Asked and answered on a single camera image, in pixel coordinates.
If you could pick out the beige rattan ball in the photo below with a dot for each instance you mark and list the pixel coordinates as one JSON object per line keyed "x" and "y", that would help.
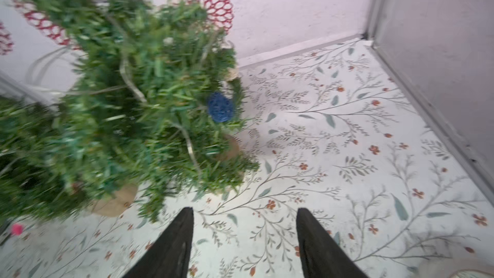
{"x": 233, "y": 73}

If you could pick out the clear tape roll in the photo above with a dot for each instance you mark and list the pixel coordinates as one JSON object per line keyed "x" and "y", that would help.
{"x": 455, "y": 268}

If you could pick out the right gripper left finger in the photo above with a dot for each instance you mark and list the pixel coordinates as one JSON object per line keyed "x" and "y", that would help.
{"x": 169, "y": 256}

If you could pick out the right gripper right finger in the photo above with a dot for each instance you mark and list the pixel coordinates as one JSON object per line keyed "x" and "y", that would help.
{"x": 320, "y": 255}

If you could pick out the colourful plush toy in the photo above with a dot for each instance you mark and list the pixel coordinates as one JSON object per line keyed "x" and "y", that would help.
{"x": 17, "y": 229}

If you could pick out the blue rattan ball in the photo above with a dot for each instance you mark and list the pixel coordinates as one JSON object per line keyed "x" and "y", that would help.
{"x": 220, "y": 108}

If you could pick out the green christmas tree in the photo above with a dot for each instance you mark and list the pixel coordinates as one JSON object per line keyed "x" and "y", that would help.
{"x": 58, "y": 156}
{"x": 165, "y": 66}

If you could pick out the clear string light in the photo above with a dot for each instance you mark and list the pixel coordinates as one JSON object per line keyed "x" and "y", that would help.
{"x": 129, "y": 84}

